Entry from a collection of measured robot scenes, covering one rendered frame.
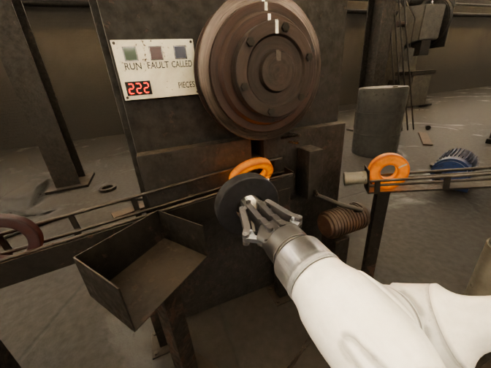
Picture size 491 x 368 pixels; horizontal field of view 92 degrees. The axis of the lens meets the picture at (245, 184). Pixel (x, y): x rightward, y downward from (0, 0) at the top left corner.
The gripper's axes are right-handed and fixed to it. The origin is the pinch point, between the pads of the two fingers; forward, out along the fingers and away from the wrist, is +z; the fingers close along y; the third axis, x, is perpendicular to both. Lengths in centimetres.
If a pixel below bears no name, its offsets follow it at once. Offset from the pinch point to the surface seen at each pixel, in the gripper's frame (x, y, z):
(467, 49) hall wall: 28, 1268, 644
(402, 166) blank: -13, 74, 14
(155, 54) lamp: 32, -10, 50
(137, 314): -25.3, -30.2, 1.2
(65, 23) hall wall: 120, -133, 654
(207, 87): 22.0, 2.6, 36.8
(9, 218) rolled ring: -10, -62, 38
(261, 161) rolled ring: -4.9, 18.6, 30.3
